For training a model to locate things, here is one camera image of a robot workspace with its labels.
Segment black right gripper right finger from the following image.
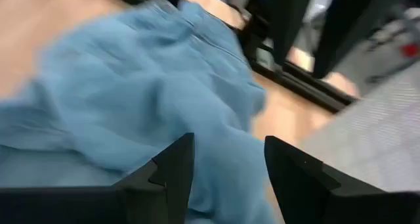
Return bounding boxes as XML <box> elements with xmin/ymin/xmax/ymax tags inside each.
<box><xmin>264</xmin><ymin>135</ymin><xmax>387</xmax><ymax>224</ymax></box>

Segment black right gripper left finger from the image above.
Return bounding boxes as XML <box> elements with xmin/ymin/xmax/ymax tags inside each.
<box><xmin>113</xmin><ymin>133</ymin><xmax>196</xmax><ymax>224</ymax></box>

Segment light blue cloth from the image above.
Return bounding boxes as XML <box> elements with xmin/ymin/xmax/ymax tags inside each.
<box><xmin>0</xmin><ymin>0</ymin><xmax>276</xmax><ymax>224</ymax></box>

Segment white perforated laundry basket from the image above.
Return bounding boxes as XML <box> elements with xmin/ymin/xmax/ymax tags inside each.
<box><xmin>300</xmin><ymin>62</ymin><xmax>420</xmax><ymax>194</ymax></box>

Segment small red object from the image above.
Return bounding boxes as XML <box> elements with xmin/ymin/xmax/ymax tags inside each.
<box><xmin>401</xmin><ymin>43</ymin><xmax>420</xmax><ymax>59</ymax></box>

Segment black table frame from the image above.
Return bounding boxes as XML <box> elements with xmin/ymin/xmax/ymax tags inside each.
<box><xmin>98</xmin><ymin>0</ymin><xmax>358</xmax><ymax>115</ymax></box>

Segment black frame post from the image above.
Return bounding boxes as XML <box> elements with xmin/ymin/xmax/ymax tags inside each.
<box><xmin>268</xmin><ymin>0</ymin><xmax>316</xmax><ymax>68</ymax></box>
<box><xmin>312</xmin><ymin>0</ymin><xmax>383</xmax><ymax>80</ymax></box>

